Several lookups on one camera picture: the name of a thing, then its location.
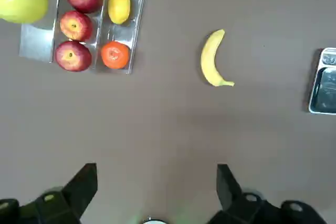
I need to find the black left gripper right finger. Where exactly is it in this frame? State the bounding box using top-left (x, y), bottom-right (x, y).
top-left (206, 164), bottom-right (328, 224)

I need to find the clear acrylic tray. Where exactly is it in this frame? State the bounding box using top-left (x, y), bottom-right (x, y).
top-left (50, 0), bottom-right (108, 71)
top-left (94, 0), bottom-right (145, 75)
top-left (18, 0), bottom-right (62, 63)

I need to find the small digital kitchen scale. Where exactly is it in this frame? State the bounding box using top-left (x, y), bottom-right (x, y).
top-left (308, 47), bottom-right (336, 115)

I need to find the yellow lemon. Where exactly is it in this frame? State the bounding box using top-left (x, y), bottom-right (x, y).
top-left (108, 0), bottom-right (131, 25)

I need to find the orange mandarin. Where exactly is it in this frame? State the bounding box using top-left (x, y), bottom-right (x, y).
top-left (100, 41), bottom-right (131, 69)

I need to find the yellow banana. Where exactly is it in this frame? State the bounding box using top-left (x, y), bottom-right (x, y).
top-left (201, 29), bottom-right (236, 88)

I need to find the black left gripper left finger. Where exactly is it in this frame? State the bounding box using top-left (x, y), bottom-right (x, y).
top-left (0, 163), bottom-right (98, 224)

